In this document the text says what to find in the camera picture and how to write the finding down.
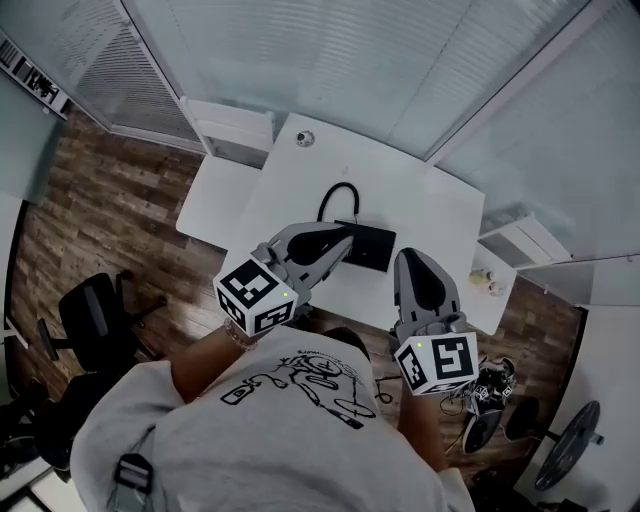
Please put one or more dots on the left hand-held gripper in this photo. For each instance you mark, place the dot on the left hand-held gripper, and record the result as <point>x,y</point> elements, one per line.
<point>305,260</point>

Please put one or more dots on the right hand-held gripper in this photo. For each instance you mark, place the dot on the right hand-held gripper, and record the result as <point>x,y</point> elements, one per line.
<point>425,300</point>

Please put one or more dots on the black desk telephone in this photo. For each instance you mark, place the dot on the black desk telephone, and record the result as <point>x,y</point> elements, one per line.
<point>372,247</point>

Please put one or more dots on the person's left forearm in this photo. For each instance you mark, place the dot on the person's left forearm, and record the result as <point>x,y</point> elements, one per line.
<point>210,360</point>

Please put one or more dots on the person's right forearm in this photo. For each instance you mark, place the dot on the person's right forearm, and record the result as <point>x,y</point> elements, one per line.
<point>422,430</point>

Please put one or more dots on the small items on side table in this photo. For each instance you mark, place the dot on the small items on side table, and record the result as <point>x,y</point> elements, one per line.
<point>487,281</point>

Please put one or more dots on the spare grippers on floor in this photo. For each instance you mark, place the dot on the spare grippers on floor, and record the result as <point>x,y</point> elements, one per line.
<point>487,395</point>

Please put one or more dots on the white low cabinet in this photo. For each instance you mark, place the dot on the white low cabinet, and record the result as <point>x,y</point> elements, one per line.
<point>525,242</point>
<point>235,132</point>

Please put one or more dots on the grey printed t-shirt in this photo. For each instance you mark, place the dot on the grey printed t-shirt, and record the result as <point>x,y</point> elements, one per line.
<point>260,450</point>

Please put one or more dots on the black round disc stand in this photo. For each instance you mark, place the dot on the black round disc stand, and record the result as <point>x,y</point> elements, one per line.
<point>567,447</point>

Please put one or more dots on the black office chair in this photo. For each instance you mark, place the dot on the black office chair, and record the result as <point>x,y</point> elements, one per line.
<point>87,320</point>

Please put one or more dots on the black equipment on floor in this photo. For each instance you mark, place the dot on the black equipment on floor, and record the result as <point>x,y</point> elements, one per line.
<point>30,425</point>

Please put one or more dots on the wall strip of pictures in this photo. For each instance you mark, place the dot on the wall strip of pictures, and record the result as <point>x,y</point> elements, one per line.
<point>30,77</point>

